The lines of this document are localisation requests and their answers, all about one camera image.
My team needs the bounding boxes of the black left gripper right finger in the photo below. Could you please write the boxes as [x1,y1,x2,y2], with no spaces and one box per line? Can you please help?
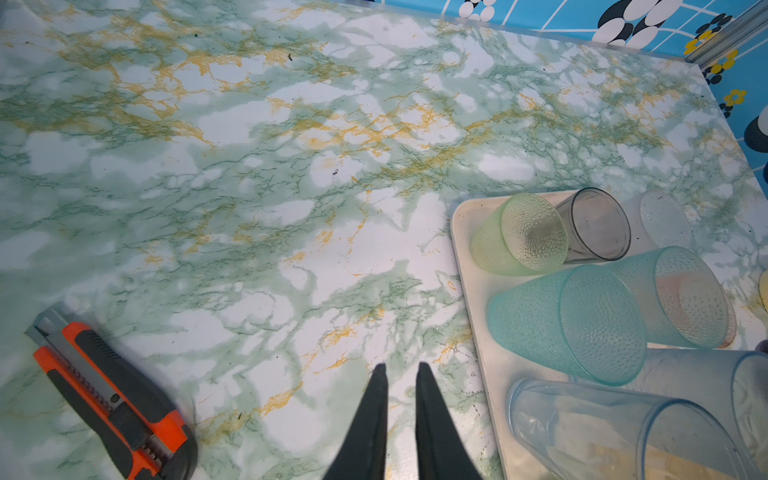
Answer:
[415,362,480,479]

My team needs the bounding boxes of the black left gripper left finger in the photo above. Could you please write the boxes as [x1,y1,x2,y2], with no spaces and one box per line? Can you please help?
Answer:
[324,363,388,479]

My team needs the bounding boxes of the teal glass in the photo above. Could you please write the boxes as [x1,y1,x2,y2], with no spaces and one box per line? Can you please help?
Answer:
[486,265,647,386]

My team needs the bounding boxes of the light green short glass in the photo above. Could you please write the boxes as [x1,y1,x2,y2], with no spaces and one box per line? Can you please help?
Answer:
[470,193,569,276]

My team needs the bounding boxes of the small grey glass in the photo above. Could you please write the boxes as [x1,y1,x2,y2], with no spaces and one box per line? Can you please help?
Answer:
[556,187,631,263]

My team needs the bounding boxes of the teal glass lowest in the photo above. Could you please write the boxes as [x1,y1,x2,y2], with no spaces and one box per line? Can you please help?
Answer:
[606,246,729,349]

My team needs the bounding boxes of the blue short glass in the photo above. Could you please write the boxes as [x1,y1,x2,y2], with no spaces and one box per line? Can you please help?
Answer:
[575,349,768,475]

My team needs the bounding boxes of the clear dotted glass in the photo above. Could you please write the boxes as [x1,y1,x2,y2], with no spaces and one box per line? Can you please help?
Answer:
[621,190,692,256]

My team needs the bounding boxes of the pink dotted glass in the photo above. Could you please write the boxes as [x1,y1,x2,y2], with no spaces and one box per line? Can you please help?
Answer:
[718,293,738,349]

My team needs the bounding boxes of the beige plastic tray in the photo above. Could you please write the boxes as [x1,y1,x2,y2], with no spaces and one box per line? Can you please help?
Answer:
[451,197,569,479]

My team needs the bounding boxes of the yellow sponge ball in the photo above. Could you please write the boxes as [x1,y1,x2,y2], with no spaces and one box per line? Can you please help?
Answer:
[758,271,768,310]

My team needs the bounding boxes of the aluminium corner post right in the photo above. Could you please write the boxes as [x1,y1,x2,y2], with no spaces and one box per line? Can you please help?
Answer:
[684,3,767,69]

